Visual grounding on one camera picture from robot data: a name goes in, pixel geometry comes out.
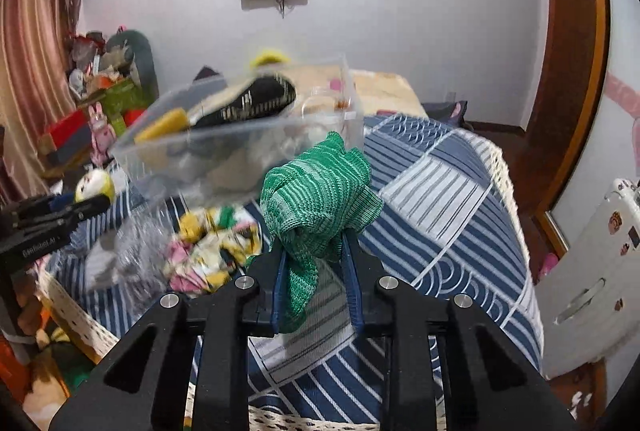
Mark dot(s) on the blue white patterned tablecloth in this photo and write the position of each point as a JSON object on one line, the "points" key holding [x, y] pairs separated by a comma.
{"points": [[449, 225]]}

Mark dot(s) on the red box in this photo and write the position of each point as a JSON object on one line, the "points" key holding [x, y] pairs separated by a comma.
{"points": [[58, 133]]}

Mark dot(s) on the white cabinet with stickers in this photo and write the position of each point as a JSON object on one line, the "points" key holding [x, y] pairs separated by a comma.
{"points": [[589, 301]]}

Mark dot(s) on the floral yellow scrunchie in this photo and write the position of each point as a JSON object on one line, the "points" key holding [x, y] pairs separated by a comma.
{"points": [[210, 246]]}

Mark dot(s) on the bag of grey cord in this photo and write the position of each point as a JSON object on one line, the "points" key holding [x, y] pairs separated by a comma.
{"points": [[133, 257]]}

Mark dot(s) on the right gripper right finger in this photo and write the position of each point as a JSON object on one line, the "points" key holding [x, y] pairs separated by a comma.
{"points": [[383, 306]]}

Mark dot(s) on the white sliding wardrobe door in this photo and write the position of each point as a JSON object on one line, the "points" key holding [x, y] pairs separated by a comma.
{"points": [[612, 148]]}

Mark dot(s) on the green knitted cloth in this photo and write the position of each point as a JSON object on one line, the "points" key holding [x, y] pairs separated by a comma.
{"points": [[306, 205]]}

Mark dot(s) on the pink plush rabbit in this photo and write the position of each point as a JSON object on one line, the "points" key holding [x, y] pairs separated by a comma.
{"points": [[103, 135]]}

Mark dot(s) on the striped red gold curtain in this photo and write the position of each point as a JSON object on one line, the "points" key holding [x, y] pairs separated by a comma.
{"points": [[35, 35]]}

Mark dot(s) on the clear plastic storage box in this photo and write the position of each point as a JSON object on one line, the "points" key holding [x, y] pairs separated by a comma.
{"points": [[163, 156]]}

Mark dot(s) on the green cardboard box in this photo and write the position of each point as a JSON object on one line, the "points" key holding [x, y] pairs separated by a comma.
{"points": [[122, 96]]}

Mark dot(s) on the black and cream slipper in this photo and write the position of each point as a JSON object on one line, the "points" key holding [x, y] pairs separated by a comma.
{"points": [[263, 97]]}

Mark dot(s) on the grey green plush cushion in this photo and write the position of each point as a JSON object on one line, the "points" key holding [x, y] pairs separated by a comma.
{"points": [[139, 57]]}

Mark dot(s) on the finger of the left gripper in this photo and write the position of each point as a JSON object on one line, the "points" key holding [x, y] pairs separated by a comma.
{"points": [[45, 209]]}

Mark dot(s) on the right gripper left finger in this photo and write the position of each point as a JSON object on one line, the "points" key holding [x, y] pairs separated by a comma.
{"points": [[249, 306]]}

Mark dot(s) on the brown wooden wardrobe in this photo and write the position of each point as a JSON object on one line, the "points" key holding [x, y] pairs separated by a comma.
{"points": [[543, 155]]}

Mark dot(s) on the beige patchwork blanket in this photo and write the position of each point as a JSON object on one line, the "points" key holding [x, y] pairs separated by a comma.
{"points": [[334, 87]]}

